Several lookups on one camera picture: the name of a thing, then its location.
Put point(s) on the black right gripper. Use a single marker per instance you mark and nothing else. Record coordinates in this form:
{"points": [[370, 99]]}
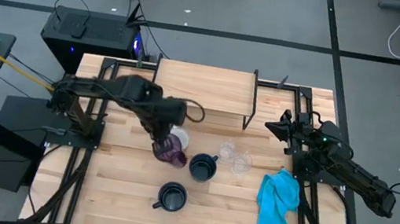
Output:
{"points": [[299, 134]]}

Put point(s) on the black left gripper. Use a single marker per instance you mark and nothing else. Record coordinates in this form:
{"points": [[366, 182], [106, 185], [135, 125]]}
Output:
{"points": [[156, 125]]}

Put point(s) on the purple faceted plastic cup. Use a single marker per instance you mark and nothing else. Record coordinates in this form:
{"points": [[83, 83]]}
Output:
{"points": [[173, 156]]}

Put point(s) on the clear glass cup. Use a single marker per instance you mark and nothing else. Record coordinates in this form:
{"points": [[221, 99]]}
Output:
{"points": [[242, 163]]}

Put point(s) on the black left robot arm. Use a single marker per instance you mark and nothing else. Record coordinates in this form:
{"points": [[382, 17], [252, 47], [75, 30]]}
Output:
{"points": [[127, 91]]}

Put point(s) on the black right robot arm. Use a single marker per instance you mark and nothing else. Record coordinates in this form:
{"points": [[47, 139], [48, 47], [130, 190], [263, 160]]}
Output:
{"points": [[353, 174]]}

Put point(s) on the red cup white inside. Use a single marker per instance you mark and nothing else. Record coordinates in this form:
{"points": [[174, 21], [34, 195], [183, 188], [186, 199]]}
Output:
{"points": [[181, 136]]}

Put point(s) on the dark speckled enamel mug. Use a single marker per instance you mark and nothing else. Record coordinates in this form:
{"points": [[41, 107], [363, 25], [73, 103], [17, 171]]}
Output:
{"points": [[202, 167], [171, 197]]}

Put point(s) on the small clear plastic cup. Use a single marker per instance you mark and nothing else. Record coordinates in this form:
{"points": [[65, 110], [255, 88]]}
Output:
{"points": [[227, 150]]}

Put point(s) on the blue cloth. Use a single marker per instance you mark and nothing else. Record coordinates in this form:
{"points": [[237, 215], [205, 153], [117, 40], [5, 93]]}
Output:
{"points": [[274, 202]]}

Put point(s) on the black wifi antenna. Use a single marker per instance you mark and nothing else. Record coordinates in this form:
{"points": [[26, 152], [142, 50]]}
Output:
{"points": [[133, 16]]}

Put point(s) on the black computer tower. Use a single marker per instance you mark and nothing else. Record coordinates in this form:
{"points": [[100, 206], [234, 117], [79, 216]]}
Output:
{"points": [[92, 32]]}

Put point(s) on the black low stand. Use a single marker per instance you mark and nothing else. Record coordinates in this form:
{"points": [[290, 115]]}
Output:
{"points": [[14, 132]]}

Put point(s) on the black table frame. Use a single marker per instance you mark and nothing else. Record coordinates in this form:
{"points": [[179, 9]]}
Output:
{"points": [[307, 94]]}

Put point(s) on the wooden shelf black metal frame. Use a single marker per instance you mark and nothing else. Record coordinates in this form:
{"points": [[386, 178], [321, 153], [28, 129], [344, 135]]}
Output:
{"points": [[203, 86]]}

